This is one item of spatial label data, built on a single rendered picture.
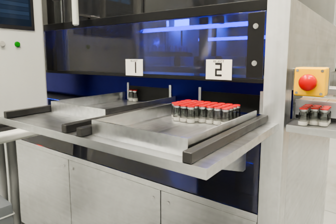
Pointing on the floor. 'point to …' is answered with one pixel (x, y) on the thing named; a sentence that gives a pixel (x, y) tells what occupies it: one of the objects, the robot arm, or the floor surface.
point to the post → (277, 94)
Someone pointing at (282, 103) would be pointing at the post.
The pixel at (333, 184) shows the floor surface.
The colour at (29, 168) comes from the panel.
